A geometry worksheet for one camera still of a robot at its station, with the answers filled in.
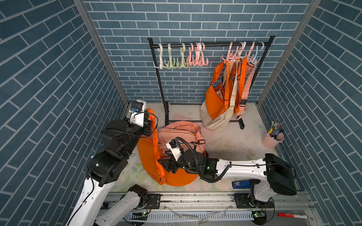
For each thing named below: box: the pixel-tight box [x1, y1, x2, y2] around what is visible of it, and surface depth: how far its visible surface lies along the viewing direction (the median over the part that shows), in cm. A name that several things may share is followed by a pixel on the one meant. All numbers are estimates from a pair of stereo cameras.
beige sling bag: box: [200, 60, 240, 133], surface depth 95 cm
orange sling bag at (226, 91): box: [205, 57, 248, 121], surface depth 88 cm
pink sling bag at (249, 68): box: [233, 58, 256, 121], surface depth 88 cm
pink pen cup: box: [261, 132, 285, 150], surface depth 92 cm
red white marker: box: [277, 212, 309, 219], surface depth 71 cm
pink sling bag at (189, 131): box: [157, 121, 206, 158], surface depth 95 cm
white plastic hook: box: [153, 43, 164, 70], surface depth 72 cm
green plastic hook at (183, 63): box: [176, 42, 189, 69], surface depth 77 cm
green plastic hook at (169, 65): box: [163, 43, 179, 69], surface depth 77 cm
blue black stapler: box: [231, 180, 252, 189], surface depth 78 cm
